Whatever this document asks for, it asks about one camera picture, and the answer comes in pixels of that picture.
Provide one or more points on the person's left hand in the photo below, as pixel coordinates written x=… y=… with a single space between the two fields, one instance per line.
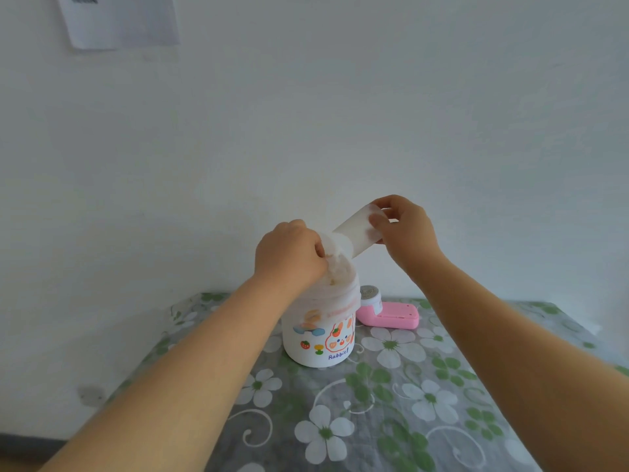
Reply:
x=287 y=253

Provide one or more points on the person's right hand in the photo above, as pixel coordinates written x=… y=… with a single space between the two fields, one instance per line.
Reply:
x=410 y=233

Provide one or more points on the person's right thumb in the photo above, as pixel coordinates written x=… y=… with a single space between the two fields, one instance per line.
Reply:
x=379 y=220

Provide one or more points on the person's left thumb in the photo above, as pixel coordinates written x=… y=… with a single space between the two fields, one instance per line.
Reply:
x=320 y=248

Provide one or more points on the white plastic bin liner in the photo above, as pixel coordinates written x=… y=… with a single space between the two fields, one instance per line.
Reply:
x=339 y=262

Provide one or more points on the translucent plastic lint cup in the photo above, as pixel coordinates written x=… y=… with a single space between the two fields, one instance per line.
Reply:
x=356 y=230

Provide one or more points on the person's left forearm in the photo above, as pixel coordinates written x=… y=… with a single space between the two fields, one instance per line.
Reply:
x=186 y=383

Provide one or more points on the person's right forearm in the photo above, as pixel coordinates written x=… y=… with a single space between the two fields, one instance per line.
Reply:
x=516 y=368

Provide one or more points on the white cartoon print bin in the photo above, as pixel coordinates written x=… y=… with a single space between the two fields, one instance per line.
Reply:
x=322 y=329

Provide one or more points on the pink lint remover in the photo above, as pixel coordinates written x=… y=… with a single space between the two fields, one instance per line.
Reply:
x=390 y=317

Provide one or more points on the grey floral tablecloth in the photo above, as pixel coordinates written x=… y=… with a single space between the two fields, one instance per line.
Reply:
x=383 y=403

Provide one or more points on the white paper sheet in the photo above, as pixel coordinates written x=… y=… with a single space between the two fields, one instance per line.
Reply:
x=118 y=19

